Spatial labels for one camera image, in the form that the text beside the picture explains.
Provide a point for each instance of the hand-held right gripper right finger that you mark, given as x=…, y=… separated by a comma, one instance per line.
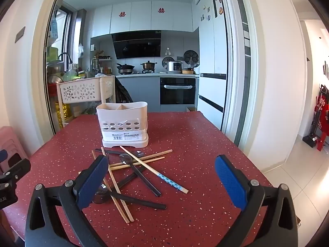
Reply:
x=231, y=182

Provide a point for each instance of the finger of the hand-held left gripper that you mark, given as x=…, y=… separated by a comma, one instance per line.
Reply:
x=15, y=168
x=2, y=155

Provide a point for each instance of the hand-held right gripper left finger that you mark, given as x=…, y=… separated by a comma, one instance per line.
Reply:
x=92, y=182

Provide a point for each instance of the black plastic spoon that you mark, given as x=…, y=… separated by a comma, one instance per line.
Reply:
x=147, y=182
x=128, y=178
x=113, y=151

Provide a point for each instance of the bamboo chopstick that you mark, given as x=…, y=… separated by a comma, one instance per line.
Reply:
x=124, y=215
x=129, y=213
x=154, y=159
x=159, y=153

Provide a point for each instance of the blue patterned chopstick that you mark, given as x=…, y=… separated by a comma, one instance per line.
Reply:
x=167, y=178

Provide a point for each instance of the white plastic utensil holder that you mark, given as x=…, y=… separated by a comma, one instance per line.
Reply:
x=115, y=118

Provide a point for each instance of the gold foil bag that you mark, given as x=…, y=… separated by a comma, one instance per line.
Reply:
x=63, y=114

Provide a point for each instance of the black upright vacuum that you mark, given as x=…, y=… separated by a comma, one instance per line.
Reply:
x=312, y=136

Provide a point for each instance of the white perforated trolley cart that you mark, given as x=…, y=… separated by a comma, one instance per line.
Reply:
x=77, y=90

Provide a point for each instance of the black jacket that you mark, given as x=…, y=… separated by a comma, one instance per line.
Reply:
x=123, y=92

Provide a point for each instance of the black built-in oven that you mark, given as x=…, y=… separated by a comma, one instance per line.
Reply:
x=177, y=95

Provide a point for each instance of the grey kitchen base cabinets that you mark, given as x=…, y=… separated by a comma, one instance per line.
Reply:
x=146, y=92

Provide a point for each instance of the red garment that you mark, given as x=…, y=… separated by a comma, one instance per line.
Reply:
x=323, y=113

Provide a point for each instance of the curved kitchen faucet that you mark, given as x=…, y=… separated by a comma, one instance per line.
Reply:
x=69, y=58

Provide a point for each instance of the black wok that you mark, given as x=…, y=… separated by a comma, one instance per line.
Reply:
x=125, y=68

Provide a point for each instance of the wooden board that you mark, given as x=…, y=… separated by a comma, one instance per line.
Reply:
x=189, y=70

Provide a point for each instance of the silver rice cooker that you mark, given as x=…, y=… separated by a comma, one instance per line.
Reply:
x=174, y=67

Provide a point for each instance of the steel pot with lid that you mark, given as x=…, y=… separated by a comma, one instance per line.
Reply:
x=149, y=65

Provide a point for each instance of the hanging plastic bag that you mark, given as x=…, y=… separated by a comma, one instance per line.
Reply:
x=80, y=51

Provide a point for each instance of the round black rack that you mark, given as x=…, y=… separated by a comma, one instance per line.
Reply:
x=191, y=58

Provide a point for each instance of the black range hood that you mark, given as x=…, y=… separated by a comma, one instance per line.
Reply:
x=138, y=45

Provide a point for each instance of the red paper decal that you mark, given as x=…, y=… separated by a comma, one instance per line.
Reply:
x=161, y=10
x=122, y=14

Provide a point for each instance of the grey wall plate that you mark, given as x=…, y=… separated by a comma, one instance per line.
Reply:
x=20, y=34

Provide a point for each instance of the sliding door frame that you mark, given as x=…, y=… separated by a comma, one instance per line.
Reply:
x=237, y=56

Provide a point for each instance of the white wall cabinets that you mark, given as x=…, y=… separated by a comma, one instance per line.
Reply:
x=141, y=18

